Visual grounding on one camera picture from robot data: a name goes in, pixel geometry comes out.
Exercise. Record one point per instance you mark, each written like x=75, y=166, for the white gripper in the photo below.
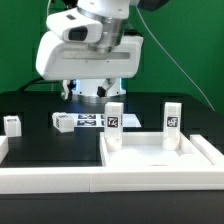
x=59, y=60

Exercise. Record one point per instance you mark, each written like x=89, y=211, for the white square table top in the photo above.
x=144, y=149

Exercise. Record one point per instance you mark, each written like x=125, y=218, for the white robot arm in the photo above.
x=101, y=25

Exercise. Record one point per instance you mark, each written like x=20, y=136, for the marker sheet with tags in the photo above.
x=97, y=120

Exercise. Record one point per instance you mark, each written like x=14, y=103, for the white U-shaped fence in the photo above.
x=108, y=179

